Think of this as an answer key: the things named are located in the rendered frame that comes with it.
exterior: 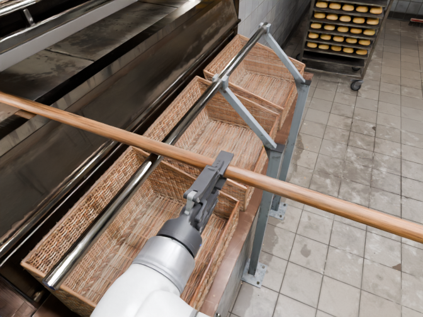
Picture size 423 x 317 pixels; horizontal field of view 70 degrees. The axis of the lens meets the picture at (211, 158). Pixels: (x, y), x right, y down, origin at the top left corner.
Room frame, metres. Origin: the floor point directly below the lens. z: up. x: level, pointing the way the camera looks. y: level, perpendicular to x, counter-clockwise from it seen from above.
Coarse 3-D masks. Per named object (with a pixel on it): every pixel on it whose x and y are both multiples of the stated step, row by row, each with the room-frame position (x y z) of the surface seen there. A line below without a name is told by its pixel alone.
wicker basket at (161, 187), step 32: (128, 160) 0.85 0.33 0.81; (96, 192) 0.68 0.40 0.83; (160, 192) 0.86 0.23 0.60; (224, 192) 0.74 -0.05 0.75; (64, 224) 0.54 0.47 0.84; (128, 224) 0.69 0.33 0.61; (160, 224) 0.70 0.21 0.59; (32, 256) 0.43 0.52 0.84; (96, 256) 0.53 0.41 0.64; (128, 256) 0.56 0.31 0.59; (64, 288) 0.35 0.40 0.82; (96, 288) 0.44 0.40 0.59; (192, 288) 0.44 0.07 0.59
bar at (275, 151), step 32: (256, 32) 1.21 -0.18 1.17; (288, 64) 1.24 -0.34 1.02; (224, 96) 0.85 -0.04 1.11; (256, 128) 0.80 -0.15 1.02; (160, 160) 0.50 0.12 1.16; (288, 160) 1.19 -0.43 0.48; (128, 192) 0.40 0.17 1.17; (96, 224) 0.32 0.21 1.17; (64, 256) 0.25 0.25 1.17; (256, 256) 0.75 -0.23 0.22
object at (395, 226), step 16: (0, 96) 0.70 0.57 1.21; (16, 96) 0.69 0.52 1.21; (32, 112) 0.65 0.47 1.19; (48, 112) 0.63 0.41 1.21; (64, 112) 0.62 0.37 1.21; (80, 128) 0.58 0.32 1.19; (96, 128) 0.56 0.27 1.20; (112, 128) 0.56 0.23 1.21; (128, 144) 0.52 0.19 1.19; (144, 144) 0.51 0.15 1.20; (160, 144) 0.50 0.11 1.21; (176, 160) 0.47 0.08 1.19; (192, 160) 0.46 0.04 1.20; (208, 160) 0.45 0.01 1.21; (224, 176) 0.42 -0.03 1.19; (240, 176) 0.41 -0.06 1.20; (256, 176) 0.41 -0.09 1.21; (272, 192) 0.38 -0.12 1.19; (288, 192) 0.37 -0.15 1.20; (304, 192) 0.37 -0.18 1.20; (320, 208) 0.34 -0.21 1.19; (336, 208) 0.33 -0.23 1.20; (352, 208) 0.33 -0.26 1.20; (368, 224) 0.31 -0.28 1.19; (384, 224) 0.30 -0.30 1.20; (400, 224) 0.30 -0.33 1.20; (416, 224) 0.30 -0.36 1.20; (416, 240) 0.28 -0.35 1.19
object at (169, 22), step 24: (192, 0) 1.59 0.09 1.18; (168, 24) 1.29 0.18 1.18; (120, 48) 1.05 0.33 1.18; (144, 48) 1.11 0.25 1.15; (96, 72) 0.88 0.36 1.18; (48, 96) 0.74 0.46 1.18; (72, 96) 0.77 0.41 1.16; (24, 120) 0.63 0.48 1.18; (48, 120) 0.67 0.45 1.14; (0, 144) 0.55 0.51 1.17
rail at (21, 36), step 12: (96, 0) 0.75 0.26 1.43; (108, 0) 0.78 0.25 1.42; (60, 12) 0.66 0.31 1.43; (72, 12) 0.68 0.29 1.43; (84, 12) 0.70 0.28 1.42; (36, 24) 0.59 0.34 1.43; (48, 24) 0.61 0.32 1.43; (60, 24) 0.64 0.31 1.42; (12, 36) 0.54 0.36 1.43; (24, 36) 0.56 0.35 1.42; (36, 36) 0.58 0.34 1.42; (0, 48) 0.51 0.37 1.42
